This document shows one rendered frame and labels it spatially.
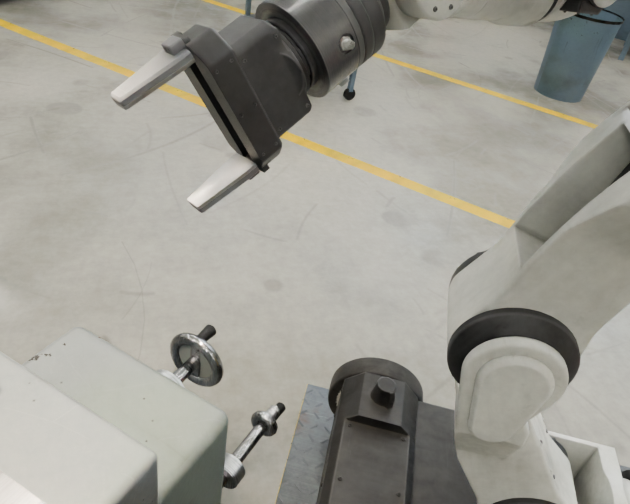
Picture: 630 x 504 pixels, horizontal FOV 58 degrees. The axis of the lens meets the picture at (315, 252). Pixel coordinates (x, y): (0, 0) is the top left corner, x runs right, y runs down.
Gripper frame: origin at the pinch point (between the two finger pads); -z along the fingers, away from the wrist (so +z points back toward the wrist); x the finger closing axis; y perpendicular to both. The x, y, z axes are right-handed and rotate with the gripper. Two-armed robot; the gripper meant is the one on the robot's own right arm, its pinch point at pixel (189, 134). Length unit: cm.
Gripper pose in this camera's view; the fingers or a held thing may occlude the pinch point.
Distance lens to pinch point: 46.0
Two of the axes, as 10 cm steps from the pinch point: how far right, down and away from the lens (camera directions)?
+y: 6.0, 4.1, -6.9
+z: 7.1, -6.6, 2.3
